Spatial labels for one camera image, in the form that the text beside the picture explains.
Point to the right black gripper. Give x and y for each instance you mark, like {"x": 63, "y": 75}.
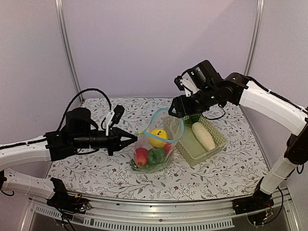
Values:
{"x": 182, "y": 108}

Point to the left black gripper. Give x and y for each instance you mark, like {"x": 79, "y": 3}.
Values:
{"x": 114, "y": 143}

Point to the beige perforated plastic basket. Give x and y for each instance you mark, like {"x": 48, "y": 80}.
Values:
{"x": 192, "y": 150}

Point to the red toy apple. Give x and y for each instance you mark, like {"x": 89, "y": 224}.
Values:
{"x": 141, "y": 157}

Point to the clear zip top bag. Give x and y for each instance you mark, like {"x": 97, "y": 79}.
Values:
{"x": 172, "y": 125}

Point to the yellow toy apple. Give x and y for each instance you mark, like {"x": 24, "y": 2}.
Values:
{"x": 158, "y": 134}

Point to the red toy pepper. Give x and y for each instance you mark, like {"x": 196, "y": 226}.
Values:
{"x": 168, "y": 148}

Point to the green toy vegetable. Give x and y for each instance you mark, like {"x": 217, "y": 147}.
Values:
{"x": 156, "y": 156}

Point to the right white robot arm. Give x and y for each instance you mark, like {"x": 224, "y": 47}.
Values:
{"x": 204, "y": 87}

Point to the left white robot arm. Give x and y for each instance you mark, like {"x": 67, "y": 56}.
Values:
{"x": 76, "y": 131}

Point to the floral table mat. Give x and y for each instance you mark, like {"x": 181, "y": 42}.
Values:
{"x": 233, "y": 172}

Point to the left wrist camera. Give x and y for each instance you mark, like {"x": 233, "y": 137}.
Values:
{"x": 113, "y": 117}

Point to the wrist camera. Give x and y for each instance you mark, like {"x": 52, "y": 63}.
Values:
{"x": 185, "y": 85}
{"x": 113, "y": 117}

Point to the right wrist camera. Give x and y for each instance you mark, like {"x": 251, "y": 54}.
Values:
{"x": 185, "y": 85}

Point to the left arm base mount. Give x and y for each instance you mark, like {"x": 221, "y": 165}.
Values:
{"x": 69, "y": 203}

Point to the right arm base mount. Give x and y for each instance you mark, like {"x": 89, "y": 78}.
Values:
{"x": 259, "y": 203}

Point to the right aluminium frame post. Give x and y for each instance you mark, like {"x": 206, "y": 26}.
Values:
{"x": 255, "y": 35}

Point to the aluminium frame post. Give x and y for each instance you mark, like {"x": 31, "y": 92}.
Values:
{"x": 65, "y": 40}
{"x": 255, "y": 35}

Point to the left aluminium frame post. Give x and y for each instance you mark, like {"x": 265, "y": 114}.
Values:
{"x": 65, "y": 40}

